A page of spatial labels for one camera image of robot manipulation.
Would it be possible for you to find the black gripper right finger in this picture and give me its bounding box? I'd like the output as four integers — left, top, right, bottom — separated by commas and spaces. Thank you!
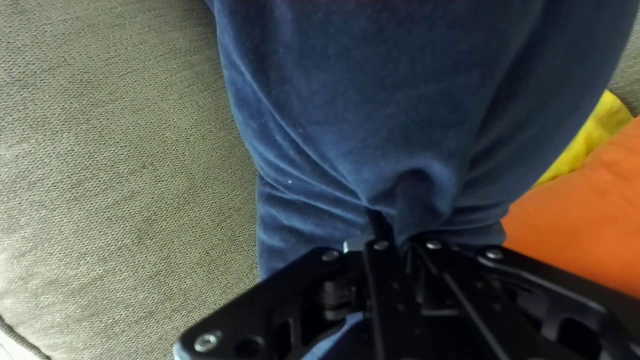
393, 235, 640, 360

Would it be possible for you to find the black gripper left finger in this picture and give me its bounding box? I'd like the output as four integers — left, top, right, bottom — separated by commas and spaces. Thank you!
172, 210, 397, 360

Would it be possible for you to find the dark blue cloth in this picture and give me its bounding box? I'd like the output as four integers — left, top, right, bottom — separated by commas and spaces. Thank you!
205, 0, 640, 360

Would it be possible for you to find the orange pillow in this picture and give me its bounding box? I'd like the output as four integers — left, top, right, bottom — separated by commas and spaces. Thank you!
501, 115, 640, 300

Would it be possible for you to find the grey-green fabric sofa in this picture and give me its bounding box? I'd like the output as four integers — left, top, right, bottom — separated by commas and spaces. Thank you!
0, 0, 640, 360

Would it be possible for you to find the yellow pillow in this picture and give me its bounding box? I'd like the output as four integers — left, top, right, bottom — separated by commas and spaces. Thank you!
537, 87, 636, 187

